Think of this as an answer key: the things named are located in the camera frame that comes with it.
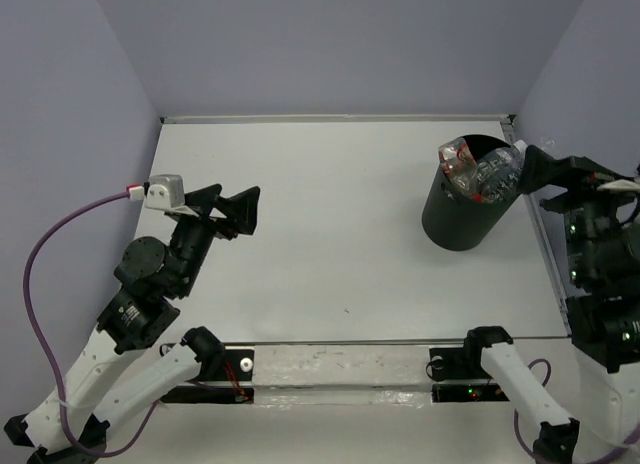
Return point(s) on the large clear unlabelled bottle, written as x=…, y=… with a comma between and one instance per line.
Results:
x=497, y=176

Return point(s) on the white-capped clear bottle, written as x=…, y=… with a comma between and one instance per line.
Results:
x=517, y=152

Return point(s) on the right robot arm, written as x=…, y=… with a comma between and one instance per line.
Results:
x=601, y=225

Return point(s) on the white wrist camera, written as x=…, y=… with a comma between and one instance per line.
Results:
x=616, y=184
x=163, y=192

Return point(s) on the red-capped red-label bottle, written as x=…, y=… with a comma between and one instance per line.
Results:
x=460, y=167

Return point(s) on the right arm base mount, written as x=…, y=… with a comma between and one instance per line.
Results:
x=456, y=372

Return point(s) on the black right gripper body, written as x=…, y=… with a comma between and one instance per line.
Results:
x=582, y=195

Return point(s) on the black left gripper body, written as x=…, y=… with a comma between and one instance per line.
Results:
x=196, y=234

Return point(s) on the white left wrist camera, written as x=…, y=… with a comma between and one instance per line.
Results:
x=163, y=192

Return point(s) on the black cylindrical bin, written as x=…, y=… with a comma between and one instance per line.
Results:
x=453, y=221

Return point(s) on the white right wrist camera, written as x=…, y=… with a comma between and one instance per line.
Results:
x=616, y=184

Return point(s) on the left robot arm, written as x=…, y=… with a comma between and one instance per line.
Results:
x=90, y=401

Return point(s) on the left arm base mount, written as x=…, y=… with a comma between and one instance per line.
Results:
x=225, y=375

